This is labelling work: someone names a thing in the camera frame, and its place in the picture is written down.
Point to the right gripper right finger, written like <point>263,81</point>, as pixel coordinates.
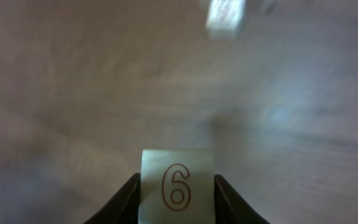
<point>230,207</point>

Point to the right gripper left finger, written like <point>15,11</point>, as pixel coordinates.
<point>122,207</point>

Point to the white block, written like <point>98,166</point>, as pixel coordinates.
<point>224,18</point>
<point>176,187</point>

